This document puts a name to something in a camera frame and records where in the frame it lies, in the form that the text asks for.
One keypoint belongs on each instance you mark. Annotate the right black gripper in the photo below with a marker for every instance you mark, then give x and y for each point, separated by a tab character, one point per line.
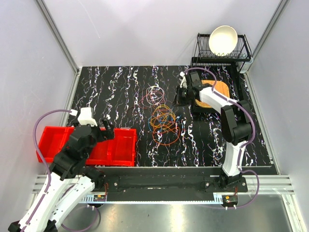
177	100

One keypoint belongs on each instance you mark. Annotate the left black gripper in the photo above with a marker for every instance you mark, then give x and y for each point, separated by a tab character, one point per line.
107	134

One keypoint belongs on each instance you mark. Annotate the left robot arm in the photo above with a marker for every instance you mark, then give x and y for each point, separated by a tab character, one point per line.
68	180

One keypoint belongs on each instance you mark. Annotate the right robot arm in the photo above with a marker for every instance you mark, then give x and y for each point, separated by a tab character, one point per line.
237	125

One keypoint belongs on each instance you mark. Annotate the red divided plastic bin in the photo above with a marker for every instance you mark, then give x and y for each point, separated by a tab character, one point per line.
120	151

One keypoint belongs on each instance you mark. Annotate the orange woven mat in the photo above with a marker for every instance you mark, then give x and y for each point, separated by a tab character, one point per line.
220	87

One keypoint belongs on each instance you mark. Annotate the black square tray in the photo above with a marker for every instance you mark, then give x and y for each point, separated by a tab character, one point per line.
231	96

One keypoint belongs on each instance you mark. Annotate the white cup on rack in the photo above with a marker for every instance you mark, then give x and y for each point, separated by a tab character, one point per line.
243	68

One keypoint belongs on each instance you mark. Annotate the white bowl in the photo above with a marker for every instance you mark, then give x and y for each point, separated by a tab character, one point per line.
223	40

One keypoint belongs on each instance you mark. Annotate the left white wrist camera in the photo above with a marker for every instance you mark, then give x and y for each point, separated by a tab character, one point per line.
86	117

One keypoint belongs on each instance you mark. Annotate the black wire dish rack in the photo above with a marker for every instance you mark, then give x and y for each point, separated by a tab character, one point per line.
203	55

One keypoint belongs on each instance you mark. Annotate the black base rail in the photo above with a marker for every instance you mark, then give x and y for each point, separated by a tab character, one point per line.
157	184

